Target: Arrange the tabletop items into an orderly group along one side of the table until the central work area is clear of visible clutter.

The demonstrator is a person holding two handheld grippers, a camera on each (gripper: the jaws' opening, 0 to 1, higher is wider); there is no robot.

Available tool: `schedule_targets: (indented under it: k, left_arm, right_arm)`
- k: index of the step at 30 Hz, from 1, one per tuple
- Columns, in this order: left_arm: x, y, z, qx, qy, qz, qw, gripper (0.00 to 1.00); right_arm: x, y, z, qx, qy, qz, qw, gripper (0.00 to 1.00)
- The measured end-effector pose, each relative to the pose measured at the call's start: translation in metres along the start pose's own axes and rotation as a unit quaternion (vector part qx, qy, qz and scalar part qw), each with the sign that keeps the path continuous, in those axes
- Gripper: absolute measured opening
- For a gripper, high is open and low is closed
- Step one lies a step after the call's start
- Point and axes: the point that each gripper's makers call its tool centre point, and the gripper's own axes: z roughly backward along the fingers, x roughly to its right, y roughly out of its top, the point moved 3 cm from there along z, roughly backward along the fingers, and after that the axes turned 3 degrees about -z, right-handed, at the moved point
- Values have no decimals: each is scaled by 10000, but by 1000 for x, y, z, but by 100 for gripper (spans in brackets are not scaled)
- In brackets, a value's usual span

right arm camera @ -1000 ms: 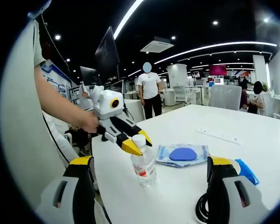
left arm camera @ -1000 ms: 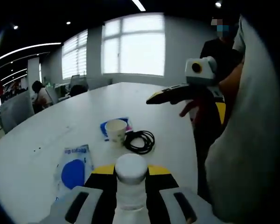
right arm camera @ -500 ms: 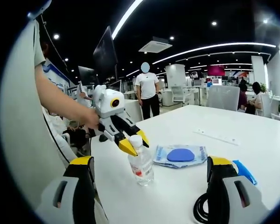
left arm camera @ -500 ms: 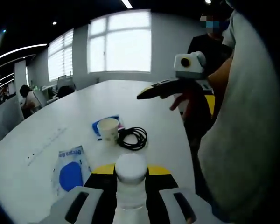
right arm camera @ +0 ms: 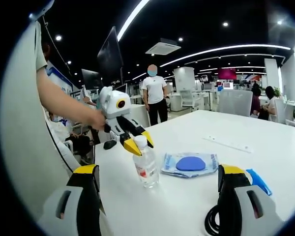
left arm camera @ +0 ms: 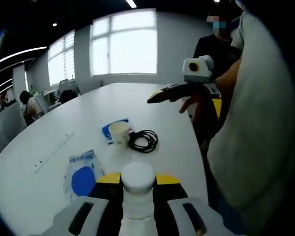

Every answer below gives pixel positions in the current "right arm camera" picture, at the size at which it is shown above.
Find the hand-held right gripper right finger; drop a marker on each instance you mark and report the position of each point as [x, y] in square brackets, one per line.
[232, 209]

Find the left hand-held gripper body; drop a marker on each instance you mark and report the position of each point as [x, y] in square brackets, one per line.
[113, 108]

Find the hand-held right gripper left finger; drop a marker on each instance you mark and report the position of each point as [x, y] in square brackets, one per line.
[88, 209]

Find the clear plastic water bottle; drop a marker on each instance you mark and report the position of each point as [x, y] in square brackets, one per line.
[147, 167]

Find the blue tissue pack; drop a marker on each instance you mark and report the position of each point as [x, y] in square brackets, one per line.
[260, 182]

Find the white wipes pack blue lid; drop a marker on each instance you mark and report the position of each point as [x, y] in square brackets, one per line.
[189, 164]

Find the white table tabletop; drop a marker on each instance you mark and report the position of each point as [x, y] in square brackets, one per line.
[211, 216]

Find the person's left hand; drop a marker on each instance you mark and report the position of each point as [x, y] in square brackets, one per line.
[97, 121]

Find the small black oval device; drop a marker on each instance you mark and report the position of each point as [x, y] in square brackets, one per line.
[109, 145]

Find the large black screen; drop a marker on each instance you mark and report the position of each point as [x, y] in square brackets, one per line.
[110, 56]

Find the white table socket strip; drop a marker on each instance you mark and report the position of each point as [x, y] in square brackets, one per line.
[228, 145]

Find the white square pillar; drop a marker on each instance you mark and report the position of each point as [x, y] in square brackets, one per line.
[184, 78]

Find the ceiling air conditioner unit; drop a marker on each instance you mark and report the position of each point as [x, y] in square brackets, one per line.
[162, 46]

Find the person's light shirt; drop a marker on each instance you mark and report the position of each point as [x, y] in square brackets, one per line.
[22, 123]

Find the grey desk partition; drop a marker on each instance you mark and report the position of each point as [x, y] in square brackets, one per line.
[234, 103]

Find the white worn device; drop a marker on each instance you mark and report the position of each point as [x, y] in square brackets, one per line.
[43, 8]

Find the green potted plant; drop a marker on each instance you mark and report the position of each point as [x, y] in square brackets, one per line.
[277, 92]

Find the red wall poster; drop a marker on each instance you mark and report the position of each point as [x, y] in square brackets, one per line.
[226, 73]

